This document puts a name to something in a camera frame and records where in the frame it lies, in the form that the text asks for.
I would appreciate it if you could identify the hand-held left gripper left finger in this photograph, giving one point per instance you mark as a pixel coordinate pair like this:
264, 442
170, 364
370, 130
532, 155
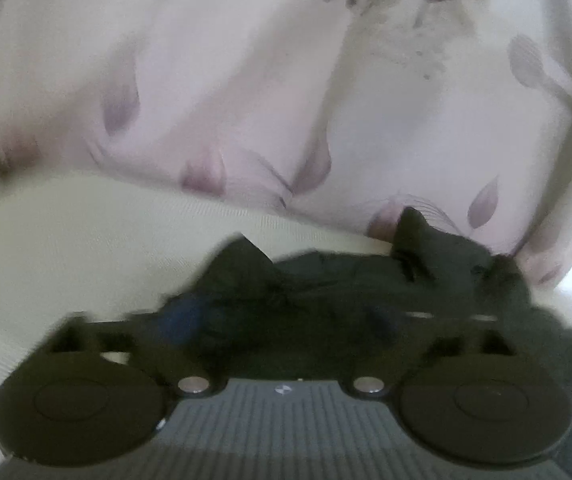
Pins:
180, 314

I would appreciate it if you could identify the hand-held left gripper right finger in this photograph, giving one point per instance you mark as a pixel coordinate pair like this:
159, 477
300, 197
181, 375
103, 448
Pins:
385, 321

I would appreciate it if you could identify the dark green garment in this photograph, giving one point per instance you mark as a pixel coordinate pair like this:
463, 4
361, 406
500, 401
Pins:
346, 280

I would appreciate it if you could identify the cream bed sheet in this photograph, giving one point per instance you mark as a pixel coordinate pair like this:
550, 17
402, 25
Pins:
90, 250

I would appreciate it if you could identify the white floral quilt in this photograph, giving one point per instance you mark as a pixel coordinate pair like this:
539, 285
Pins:
246, 85

